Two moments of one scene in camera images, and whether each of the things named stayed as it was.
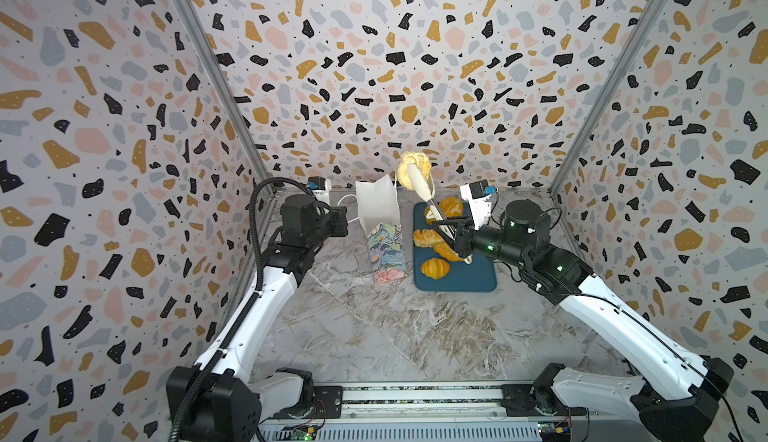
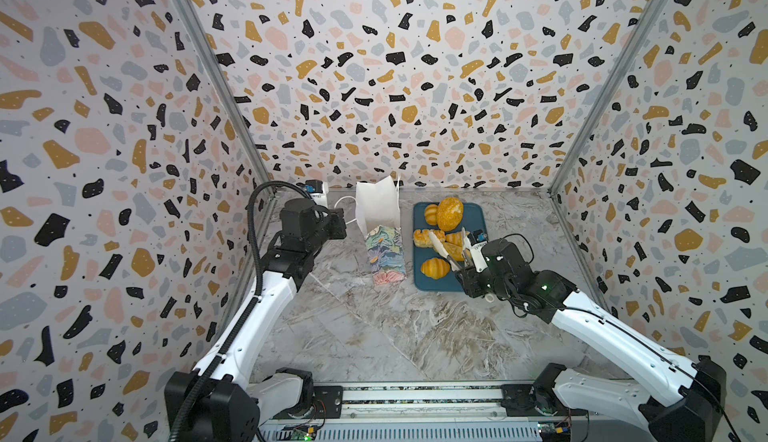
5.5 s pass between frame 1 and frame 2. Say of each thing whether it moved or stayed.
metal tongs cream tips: moved
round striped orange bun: stayed
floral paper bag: stayed
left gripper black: stayed
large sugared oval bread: stayed
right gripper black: moved
